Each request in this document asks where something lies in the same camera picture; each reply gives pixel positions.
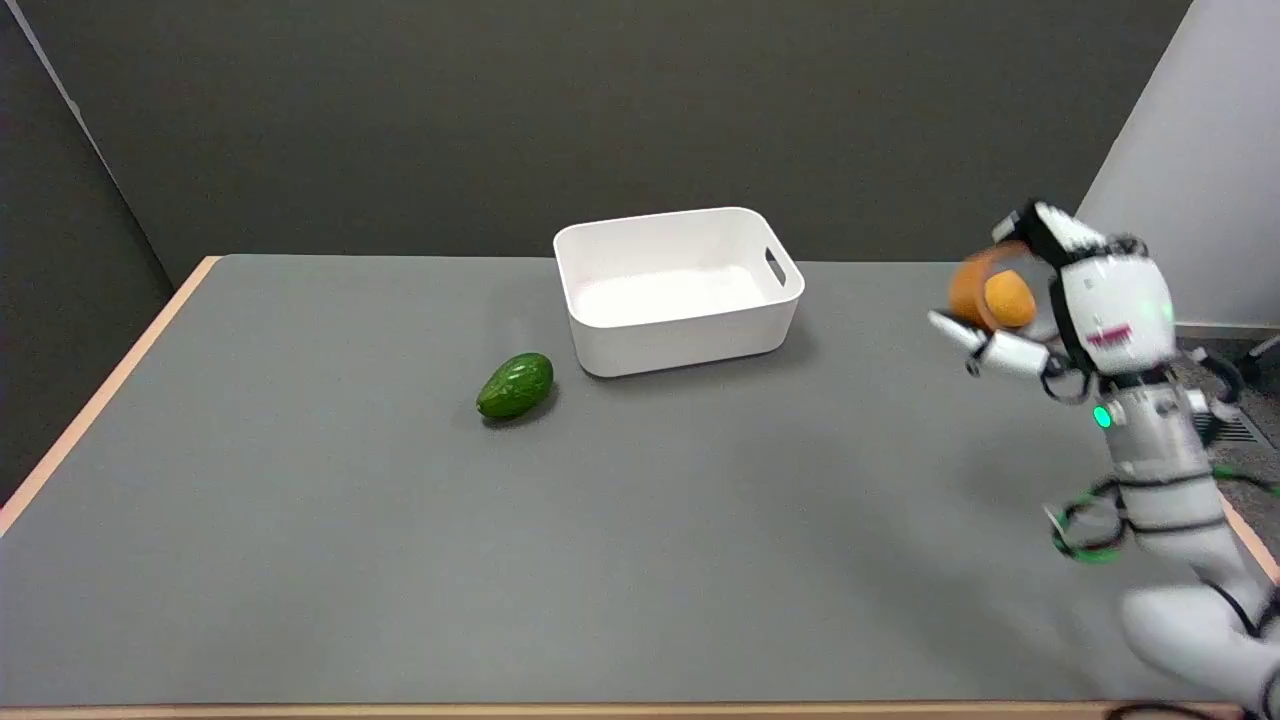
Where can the green avocado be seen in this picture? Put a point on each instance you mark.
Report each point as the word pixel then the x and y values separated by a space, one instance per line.
pixel 515 386

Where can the white plastic storage box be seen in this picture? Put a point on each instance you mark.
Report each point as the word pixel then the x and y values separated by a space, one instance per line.
pixel 678 290

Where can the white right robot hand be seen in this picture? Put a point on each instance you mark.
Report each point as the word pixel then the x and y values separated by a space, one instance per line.
pixel 1110 300

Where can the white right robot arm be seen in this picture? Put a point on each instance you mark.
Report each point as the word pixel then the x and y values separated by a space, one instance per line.
pixel 1170 500

